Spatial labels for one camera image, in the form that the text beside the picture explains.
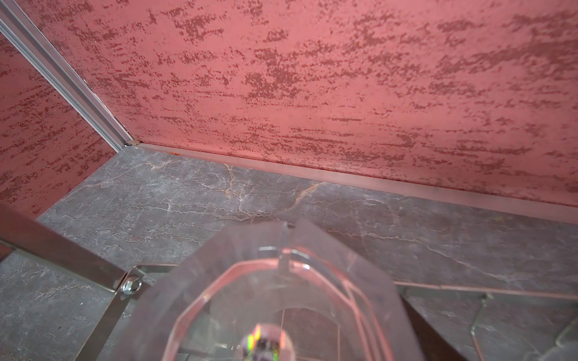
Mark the steel two-tier dish rack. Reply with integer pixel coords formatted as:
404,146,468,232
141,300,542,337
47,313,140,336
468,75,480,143
1,207,577,360

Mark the clear glass cup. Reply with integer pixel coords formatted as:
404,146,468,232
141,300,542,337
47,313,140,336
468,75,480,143
111,220,424,360

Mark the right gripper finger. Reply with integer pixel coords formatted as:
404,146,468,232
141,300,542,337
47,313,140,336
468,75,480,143
401,296,467,361

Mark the left aluminium corner post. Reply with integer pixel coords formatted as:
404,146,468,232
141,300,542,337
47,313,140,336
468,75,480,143
1,1,133,152

